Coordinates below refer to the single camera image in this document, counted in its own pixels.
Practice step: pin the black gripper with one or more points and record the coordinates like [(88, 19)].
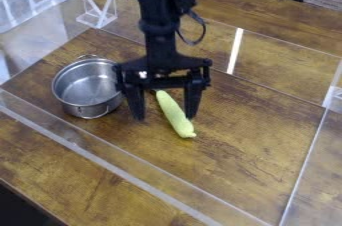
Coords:
[(163, 73)]

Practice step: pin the green handled metal spoon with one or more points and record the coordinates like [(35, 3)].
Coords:
[(175, 115)]

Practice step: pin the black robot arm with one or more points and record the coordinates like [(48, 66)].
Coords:
[(159, 24)]

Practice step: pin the small steel pot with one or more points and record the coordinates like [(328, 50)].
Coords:
[(84, 87)]

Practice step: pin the clear acrylic triangle bracket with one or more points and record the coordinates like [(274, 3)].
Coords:
[(97, 17)]

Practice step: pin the clear acrylic enclosure panel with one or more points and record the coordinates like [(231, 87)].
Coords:
[(178, 192)]

